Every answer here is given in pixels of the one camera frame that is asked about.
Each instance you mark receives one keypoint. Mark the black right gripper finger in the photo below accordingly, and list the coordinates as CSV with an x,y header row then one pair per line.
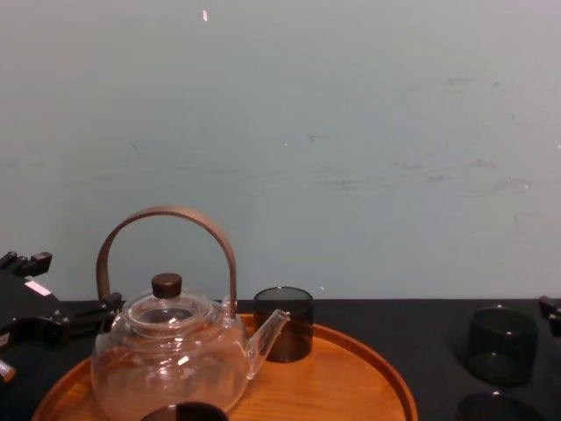
x,y
553,307

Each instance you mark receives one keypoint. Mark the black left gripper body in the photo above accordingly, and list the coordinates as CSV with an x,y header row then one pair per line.
x,y
26,307

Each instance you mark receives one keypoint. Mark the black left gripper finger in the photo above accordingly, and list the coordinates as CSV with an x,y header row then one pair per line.
x,y
30,263
94,313

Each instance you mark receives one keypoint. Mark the round wooden tray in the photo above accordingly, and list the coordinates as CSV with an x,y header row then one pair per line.
x,y
324,386

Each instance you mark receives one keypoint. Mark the dark smoked glass cup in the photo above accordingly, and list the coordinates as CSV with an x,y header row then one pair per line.
x,y
502,351
193,413
495,410
289,333

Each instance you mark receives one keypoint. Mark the glass teapot lid dark knob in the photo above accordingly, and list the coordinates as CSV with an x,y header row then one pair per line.
x,y
166,302

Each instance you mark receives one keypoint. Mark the black table cloth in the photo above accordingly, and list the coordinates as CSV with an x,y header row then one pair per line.
x,y
394,324

